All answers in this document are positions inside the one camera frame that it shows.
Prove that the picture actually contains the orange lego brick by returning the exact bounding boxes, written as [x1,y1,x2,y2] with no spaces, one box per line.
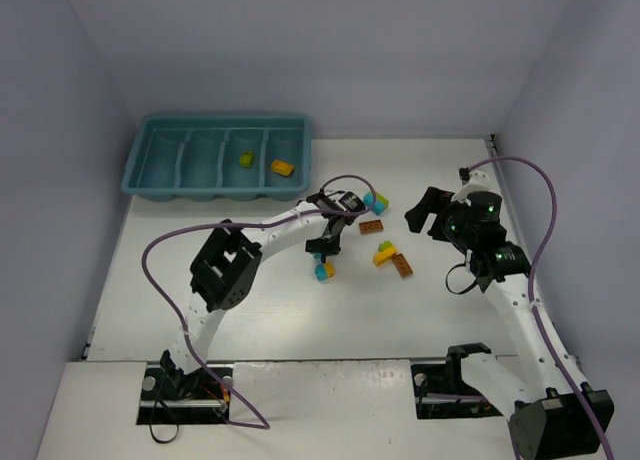
[271,159,295,177]

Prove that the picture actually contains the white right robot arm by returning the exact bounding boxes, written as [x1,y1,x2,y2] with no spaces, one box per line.
[405,184,614,459]

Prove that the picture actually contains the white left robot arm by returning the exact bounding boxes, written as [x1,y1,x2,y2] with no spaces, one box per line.
[160,190,366,399]

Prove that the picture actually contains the cyan long lego brick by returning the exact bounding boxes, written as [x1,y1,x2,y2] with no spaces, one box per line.
[363,192,389,216]

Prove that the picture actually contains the green long lego brick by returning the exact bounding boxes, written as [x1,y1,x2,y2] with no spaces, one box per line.
[375,192,389,211]

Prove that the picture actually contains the small green lego brick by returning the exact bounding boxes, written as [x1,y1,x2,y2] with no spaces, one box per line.
[378,241,394,252]

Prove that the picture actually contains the small yellow lego brick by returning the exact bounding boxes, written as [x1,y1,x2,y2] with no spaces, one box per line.
[323,261,335,277]

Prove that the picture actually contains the yellow long lego brick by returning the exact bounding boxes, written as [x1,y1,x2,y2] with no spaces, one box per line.
[373,247,397,267]

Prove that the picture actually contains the brown long lego brick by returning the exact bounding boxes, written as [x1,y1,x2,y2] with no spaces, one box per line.
[392,253,413,279]

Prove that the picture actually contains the teal compartment tray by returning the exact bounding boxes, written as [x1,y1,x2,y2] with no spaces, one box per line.
[121,112,312,202]

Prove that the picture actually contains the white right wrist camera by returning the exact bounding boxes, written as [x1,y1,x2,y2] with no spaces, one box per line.
[451,167,491,203]

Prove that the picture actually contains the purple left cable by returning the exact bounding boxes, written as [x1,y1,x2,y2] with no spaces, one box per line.
[141,174,379,430]

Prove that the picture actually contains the black left cable loop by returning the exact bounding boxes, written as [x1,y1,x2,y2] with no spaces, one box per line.
[148,399,182,444]

